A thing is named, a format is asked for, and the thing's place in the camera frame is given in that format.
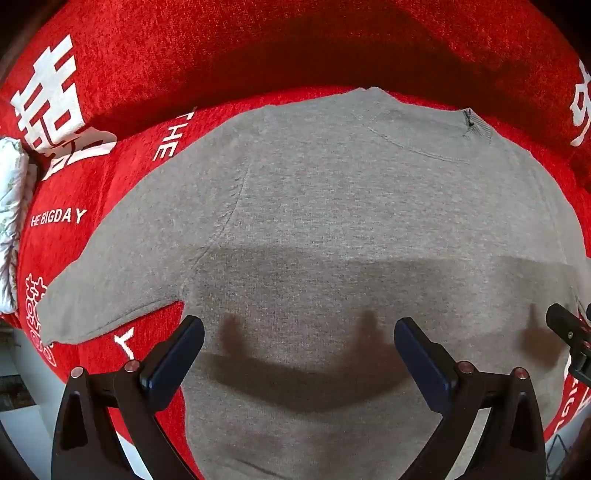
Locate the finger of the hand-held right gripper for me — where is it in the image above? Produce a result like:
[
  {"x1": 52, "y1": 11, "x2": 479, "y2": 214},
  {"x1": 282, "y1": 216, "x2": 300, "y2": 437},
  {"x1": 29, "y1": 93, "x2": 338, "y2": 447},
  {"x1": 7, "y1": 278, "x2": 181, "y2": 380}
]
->
[{"x1": 546, "y1": 302, "x2": 591, "y2": 389}]

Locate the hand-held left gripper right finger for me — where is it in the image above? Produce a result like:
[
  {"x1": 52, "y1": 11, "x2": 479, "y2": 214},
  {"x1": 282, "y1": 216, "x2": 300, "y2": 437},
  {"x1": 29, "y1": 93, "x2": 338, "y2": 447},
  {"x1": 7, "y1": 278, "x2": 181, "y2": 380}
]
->
[{"x1": 394, "y1": 316, "x2": 548, "y2": 480}]

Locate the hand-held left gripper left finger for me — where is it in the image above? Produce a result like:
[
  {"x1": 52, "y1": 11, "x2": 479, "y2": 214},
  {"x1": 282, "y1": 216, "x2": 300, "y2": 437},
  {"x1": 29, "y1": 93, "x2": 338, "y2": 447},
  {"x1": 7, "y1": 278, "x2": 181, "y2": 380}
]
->
[{"x1": 52, "y1": 315, "x2": 205, "y2": 480}]

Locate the grey knit sweater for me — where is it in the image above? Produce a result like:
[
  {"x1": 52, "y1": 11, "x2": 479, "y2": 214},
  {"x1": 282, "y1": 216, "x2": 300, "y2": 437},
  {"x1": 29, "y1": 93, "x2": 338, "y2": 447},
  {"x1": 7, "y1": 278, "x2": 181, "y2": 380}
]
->
[{"x1": 36, "y1": 87, "x2": 587, "y2": 480}]

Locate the white patterned cloth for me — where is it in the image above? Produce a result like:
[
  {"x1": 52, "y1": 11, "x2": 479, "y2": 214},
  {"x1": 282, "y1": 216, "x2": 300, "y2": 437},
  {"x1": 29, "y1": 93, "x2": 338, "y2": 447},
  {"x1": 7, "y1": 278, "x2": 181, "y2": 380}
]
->
[{"x1": 0, "y1": 136, "x2": 38, "y2": 315}]

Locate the red printed sofa cover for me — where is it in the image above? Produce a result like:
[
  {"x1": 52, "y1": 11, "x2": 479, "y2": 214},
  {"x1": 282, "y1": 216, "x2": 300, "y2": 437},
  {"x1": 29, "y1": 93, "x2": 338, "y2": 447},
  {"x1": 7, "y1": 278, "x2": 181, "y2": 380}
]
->
[{"x1": 0, "y1": 0, "x2": 591, "y2": 480}]

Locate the black wire rack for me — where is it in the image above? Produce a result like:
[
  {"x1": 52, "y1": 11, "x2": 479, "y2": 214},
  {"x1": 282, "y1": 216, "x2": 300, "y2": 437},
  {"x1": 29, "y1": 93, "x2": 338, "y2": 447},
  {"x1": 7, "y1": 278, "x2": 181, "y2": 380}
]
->
[{"x1": 545, "y1": 433, "x2": 575, "y2": 480}]

